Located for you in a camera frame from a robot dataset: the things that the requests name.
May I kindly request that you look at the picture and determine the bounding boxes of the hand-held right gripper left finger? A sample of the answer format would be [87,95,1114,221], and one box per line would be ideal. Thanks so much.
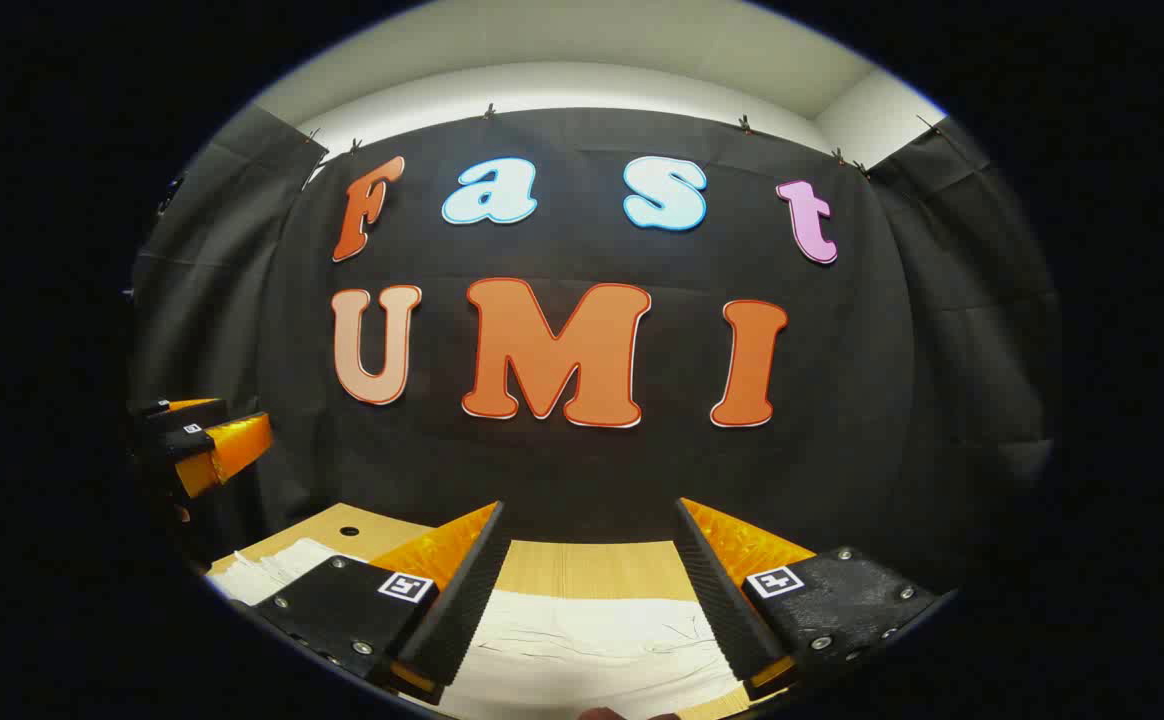
[257,500,507,707]

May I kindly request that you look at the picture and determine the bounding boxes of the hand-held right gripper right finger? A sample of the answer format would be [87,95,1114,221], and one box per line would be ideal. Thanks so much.
[674,497,945,703]

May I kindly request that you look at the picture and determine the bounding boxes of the white jeans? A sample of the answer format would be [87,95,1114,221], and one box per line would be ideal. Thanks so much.
[206,537,755,720]

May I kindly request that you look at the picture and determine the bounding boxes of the black side curtain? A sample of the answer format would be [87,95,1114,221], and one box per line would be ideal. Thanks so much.
[867,115,1058,591]
[128,104,329,561]

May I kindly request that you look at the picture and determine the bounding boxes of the black backdrop cloth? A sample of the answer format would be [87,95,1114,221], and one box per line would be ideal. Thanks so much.
[260,106,918,546]

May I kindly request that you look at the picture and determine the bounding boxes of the row of small cloth clips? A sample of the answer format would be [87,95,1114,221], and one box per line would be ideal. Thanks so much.
[304,100,943,171]

